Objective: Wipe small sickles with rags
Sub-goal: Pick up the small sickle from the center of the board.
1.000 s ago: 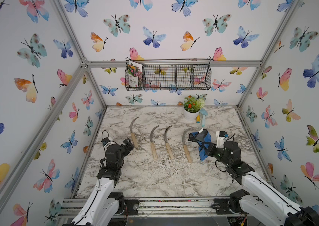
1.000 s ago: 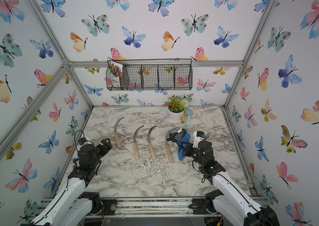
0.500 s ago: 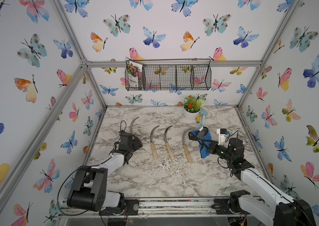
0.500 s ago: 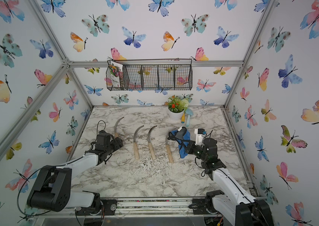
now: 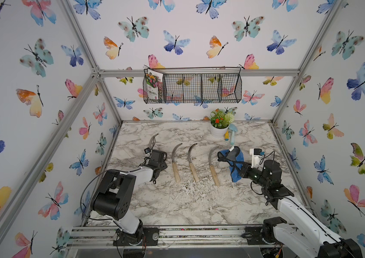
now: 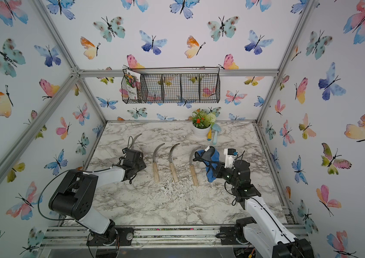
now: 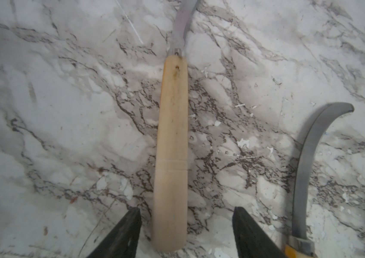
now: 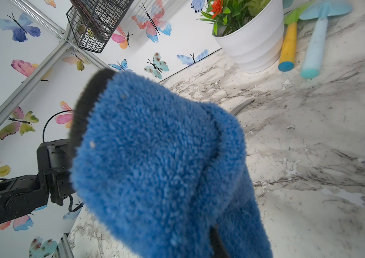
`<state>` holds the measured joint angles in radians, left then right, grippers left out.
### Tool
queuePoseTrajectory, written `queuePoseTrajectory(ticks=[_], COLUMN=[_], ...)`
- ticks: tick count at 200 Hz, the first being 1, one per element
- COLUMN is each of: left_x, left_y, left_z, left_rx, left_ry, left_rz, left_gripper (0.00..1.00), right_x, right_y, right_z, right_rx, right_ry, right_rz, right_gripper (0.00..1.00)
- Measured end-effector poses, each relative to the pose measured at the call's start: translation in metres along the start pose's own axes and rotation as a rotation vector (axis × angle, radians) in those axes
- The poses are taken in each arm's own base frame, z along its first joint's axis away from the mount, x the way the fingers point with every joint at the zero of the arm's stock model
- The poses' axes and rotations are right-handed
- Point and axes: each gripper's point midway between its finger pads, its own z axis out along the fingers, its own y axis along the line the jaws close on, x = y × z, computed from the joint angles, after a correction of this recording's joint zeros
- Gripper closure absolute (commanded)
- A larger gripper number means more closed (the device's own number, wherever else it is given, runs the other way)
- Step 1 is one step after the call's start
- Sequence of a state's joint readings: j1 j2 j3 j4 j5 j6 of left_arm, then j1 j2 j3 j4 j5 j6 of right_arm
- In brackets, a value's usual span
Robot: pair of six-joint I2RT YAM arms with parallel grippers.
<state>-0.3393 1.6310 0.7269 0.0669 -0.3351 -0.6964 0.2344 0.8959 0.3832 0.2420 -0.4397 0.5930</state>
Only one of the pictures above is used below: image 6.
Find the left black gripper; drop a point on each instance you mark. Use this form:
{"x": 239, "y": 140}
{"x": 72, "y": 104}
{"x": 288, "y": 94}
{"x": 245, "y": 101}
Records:
{"x": 142, "y": 164}

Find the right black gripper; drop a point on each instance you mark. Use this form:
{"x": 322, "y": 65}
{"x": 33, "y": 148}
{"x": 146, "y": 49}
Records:
{"x": 220, "y": 170}

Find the blue grey rag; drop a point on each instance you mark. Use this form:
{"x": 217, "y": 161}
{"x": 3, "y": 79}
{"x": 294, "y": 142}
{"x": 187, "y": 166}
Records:
{"x": 211, "y": 158}

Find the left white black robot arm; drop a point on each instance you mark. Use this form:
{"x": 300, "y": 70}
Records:
{"x": 75, "y": 194}

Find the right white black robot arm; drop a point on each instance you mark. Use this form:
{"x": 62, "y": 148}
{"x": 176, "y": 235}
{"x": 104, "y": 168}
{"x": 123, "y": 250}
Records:
{"x": 262, "y": 229}

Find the white pot with plant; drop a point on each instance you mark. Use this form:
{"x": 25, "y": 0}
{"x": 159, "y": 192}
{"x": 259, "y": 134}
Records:
{"x": 202, "y": 122}

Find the seed packet in basket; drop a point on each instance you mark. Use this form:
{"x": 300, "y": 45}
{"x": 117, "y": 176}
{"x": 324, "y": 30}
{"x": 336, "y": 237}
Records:
{"x": 133, "y": 84}

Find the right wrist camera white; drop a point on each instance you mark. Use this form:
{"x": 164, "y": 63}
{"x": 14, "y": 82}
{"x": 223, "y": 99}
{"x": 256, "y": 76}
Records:
{"x": 230, "y": 157}

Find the black wire wall basket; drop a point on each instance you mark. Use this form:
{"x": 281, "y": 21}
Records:
{"x": 187, "y": 85}

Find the aluminium front rail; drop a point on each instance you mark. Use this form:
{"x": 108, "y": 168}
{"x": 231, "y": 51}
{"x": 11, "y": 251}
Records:
{"x": 76, "y": 237}

